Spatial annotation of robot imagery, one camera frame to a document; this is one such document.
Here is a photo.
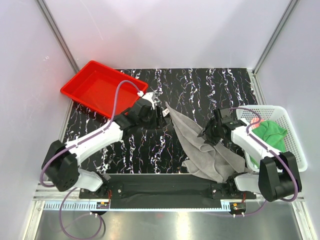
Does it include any white perforated basket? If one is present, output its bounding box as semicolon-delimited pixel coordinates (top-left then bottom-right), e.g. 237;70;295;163
236;105;308;172

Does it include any connector board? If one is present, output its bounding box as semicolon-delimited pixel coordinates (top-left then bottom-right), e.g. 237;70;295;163
96;200;110;210
230;202;247;212

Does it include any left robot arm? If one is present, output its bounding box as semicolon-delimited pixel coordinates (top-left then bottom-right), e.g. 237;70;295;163
41;98;166;198

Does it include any right connector board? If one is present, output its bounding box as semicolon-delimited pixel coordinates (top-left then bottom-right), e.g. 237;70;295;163
230;202;247;212

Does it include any red plastic tray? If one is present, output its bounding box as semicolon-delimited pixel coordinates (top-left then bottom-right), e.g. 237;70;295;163
60;60;148;118

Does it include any pink cloth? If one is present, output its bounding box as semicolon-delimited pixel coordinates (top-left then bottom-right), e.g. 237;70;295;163
250;117;261;126

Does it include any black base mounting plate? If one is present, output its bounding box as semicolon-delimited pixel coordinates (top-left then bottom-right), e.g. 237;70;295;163
78;173;257;212

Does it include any green towel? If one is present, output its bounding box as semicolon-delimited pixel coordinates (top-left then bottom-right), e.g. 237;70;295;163
252;120;288;152

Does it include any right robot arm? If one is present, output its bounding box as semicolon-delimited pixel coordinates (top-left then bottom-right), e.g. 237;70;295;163
198;108;302;202

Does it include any left connector board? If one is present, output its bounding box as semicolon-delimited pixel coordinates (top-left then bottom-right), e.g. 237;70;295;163
96;200;110;210

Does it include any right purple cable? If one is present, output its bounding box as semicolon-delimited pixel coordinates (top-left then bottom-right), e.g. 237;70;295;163
228;106;301;216

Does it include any grey towel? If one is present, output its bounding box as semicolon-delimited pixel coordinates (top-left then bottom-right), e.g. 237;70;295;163
165;103;253;183

